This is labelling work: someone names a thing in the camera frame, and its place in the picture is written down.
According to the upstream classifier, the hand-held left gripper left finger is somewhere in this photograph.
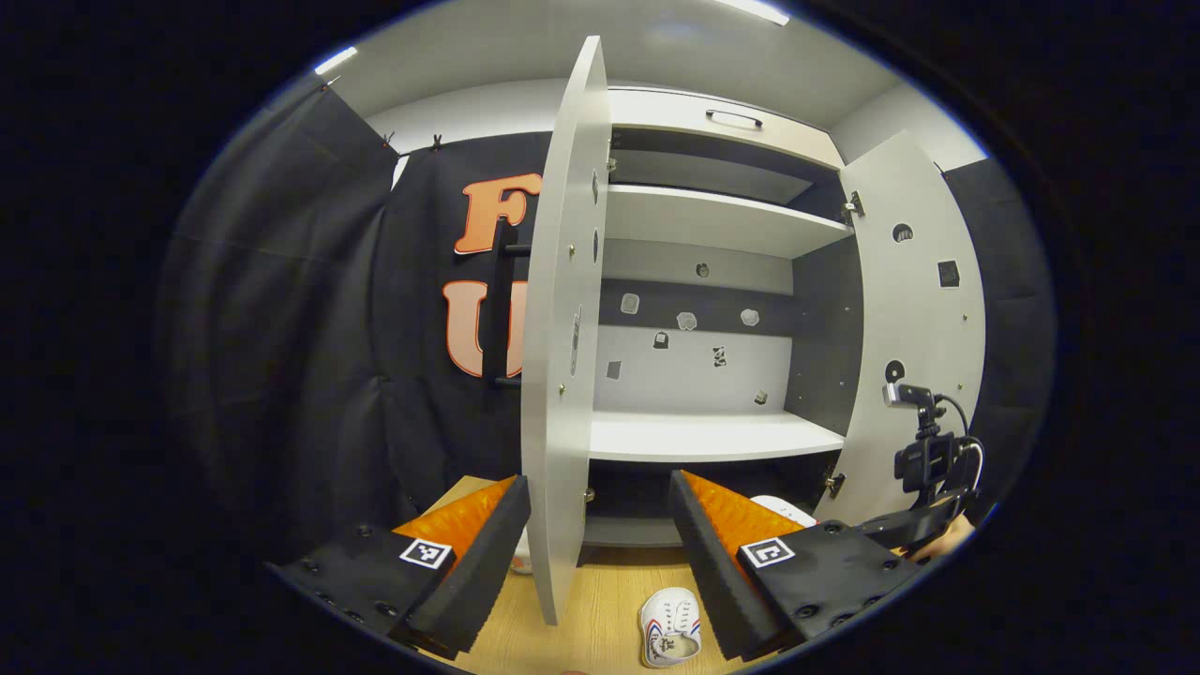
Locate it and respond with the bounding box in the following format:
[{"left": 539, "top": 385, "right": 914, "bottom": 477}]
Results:
[{"left": 267, "top": 473, "right": 533, "bottom": 662}]

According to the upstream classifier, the grey shoe cabinet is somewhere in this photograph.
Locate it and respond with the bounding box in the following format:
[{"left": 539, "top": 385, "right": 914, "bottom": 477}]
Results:
[{"left": 581, "top": 86, "right": 868, "bottom": 549}]

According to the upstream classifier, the grey cabinet door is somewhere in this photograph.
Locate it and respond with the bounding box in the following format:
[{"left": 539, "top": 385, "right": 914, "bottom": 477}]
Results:
[
  {"left": 812, "top": 129, "right": 987, "bottom": 526},
  {"left": 483, "top": 36, "right": 612, "bottom": 627}
]

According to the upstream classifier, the black backdrop cloth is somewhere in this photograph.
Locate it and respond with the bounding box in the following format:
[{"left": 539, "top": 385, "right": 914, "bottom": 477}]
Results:
[{"left": 155, "top": 75, "right": 1058, "bottom": 563}]

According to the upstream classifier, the white shoe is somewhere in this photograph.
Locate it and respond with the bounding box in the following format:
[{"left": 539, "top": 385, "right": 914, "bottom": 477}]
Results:
[
  {"left": 637, "top": 587, "right": 702, "bottom": 668},
  {"left": 750, "top": 494, "right": 818, "bottom": 529}
]

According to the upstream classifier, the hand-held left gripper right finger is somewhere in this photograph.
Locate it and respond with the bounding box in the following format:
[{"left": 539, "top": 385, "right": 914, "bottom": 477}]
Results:
[{"left": 668, "top": 469, "right": 927, "bottom": 663}]

